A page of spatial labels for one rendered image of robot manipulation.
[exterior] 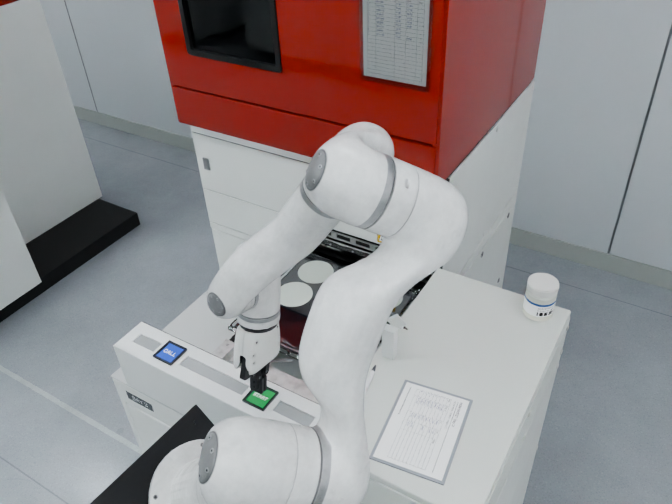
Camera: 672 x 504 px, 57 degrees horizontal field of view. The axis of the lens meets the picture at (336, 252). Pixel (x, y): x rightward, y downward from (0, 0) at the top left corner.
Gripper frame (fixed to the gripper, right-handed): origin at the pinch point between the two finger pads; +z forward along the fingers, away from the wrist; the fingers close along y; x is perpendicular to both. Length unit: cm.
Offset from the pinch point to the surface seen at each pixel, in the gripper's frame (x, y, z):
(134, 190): -224, -166, 67
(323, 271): -15, -49, 1
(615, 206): 41, -215, 22
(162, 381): -25.3, 2.9, 9.9
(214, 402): -9.4, 3.3, 7.8
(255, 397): -0.9, -0.1, 4.6
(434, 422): 34.7, -12.3, 1.9
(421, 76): 10, -42, -58
